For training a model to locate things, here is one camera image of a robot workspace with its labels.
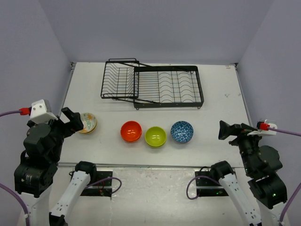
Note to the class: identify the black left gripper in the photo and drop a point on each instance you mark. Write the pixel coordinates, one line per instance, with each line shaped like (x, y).
(75, 122)

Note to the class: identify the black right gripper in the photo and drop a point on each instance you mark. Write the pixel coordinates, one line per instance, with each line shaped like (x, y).
(225, 129)

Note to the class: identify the floral leaf pattern bowl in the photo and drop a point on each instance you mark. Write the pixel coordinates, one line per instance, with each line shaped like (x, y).
(88, 120)

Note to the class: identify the blue patterned bowl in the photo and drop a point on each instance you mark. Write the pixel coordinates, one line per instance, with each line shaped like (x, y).
(182, 129)

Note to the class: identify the orange bowl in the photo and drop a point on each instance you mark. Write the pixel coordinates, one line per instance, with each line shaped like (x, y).
(131, 125)
(130, 135)

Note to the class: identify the lime green bowl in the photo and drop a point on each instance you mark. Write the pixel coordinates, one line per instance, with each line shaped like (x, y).
(155, 142)
(155, 132)

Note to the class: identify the red patterned bowl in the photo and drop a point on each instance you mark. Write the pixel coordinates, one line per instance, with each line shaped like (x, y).
(182, 140)

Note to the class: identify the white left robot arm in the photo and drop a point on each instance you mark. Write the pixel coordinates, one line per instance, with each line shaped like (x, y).
(38, 164)

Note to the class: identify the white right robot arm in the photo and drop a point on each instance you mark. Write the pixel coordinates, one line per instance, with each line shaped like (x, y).
(261, 164)

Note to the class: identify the aluminium table edge rail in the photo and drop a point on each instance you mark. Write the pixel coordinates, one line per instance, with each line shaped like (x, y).
(248, 93)

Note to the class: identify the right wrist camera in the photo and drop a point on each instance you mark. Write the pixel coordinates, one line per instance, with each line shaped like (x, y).
(264, 128)

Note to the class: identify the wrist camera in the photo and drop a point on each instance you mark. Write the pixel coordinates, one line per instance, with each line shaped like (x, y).
(264, 128)
(39, 112)

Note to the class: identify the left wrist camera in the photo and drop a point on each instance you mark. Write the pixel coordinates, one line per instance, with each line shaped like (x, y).
(39, 112)

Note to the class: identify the black wire dish rack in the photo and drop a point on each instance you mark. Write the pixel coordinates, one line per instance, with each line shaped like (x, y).
(152, 86)

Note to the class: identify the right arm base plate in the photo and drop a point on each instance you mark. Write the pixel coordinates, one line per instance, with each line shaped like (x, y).
(206, 187)

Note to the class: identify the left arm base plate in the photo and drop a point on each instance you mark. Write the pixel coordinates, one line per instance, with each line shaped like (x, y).
(103, 189)

